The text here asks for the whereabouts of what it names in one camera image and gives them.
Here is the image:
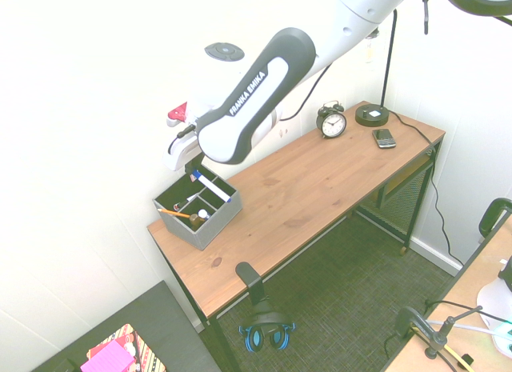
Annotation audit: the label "blue and white marker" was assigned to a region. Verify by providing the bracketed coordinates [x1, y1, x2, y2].
[190, 170, 234, 205]

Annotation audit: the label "black clamp camera stand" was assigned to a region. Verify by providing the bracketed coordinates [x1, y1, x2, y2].
[394, 305, 485, 360]

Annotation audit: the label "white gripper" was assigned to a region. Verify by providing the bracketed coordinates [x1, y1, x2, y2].
[162, 136, 206, 177]

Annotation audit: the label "red and white wrist camera mount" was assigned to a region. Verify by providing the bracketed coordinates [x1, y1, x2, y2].
[166, 102, 198, 128]

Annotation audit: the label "black headphone hook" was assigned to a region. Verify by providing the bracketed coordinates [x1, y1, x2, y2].
[234, 262, 268, 309]

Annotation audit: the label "black desk lamp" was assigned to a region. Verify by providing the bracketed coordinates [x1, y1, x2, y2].
[355, 0, 512, 128]

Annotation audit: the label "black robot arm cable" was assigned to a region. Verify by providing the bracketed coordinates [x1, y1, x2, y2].
[278, 62, 334, 122]

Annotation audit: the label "wooden desk with black frame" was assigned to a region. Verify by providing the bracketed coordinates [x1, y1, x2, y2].
[146, 138, 447, 372]

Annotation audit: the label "white device base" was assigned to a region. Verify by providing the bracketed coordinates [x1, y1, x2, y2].
[475, 258, 512, 334]

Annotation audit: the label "black twin-bell alarm clock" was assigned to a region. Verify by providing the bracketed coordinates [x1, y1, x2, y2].
[316, 100, 348, 140]

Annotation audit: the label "white power strip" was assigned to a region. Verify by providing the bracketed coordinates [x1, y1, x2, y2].
[490, 318, 512, 359]

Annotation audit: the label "grey fabric desk organizer box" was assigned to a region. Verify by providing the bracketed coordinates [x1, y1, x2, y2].
[153, 172, 243, 252]

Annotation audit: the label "grey oval wall device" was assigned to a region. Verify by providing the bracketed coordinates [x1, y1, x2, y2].
[204, 42, 246, 62]

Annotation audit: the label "black C clamp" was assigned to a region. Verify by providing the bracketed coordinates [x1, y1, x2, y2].
[478, 198, 512, 240]

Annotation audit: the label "yellow pencil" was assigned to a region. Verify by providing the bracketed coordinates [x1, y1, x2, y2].
[156, 206, 191, 219]

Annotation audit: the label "pink sticky note block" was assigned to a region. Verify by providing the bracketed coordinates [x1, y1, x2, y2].
[79, 338, 138, 372]

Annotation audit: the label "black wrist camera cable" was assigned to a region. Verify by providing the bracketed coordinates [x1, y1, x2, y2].
[167, 123, 198, 155]

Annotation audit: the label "black lamp power cable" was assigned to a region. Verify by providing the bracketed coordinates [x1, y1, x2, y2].
[387, 110, 465, 266]

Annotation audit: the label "black side table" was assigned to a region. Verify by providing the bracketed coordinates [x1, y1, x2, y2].
[30, 279, 223, 372]

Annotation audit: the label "black and blue headphones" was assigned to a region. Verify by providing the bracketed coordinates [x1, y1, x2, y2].
[238, 298, 297, 354]

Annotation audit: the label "yellow tape strip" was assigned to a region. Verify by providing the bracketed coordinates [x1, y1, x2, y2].
[410, 326, 474, 372]

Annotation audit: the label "colourful striped book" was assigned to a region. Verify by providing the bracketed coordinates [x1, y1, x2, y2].
[86, 322, 167, 372]

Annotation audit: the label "light wooden table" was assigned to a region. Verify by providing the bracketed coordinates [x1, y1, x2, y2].
[382, 215, 512, 372]

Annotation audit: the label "white pen with red tip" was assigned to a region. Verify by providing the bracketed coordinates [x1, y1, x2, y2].
[174, 194, 198, 213]

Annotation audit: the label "black smartphone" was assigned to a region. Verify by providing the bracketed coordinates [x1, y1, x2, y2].
[371, 128, 397, 150]

